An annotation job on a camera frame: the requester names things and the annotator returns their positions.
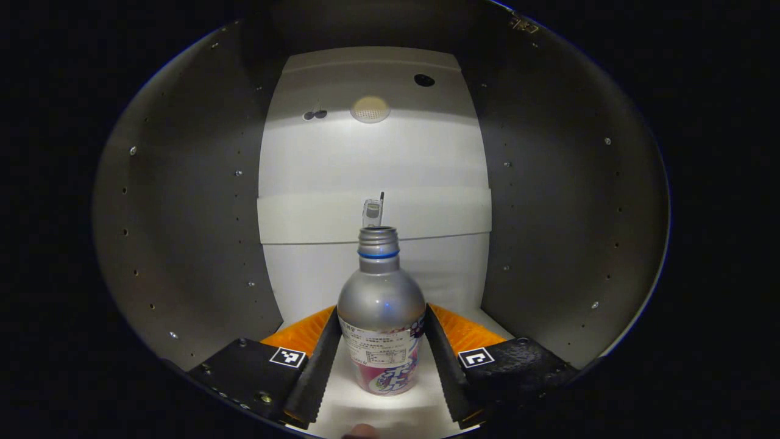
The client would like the silver aluminium bottle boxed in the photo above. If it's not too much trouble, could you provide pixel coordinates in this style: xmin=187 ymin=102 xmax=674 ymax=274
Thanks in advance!
xmin=337 ymin=227 xmax=427 ymax=398

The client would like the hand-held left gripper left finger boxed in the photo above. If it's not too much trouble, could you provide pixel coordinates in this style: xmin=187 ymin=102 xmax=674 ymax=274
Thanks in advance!
xmin=189 ymin=305 xmax=344 ymax=428

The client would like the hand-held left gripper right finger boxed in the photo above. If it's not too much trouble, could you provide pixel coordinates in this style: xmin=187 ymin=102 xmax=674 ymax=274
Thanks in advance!
xmin=425 ymin=303 xmax=580 ymax=428

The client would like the dark grey cabinet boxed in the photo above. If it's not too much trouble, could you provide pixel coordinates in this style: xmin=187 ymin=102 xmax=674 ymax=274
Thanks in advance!
xmin=91 ymin=0 xmax=672 ymax=439

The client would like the white cabinet shelf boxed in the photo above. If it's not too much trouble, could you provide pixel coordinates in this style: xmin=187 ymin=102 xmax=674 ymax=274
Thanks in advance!
xmin=257 ymin=186 xmax=492 ymax=245

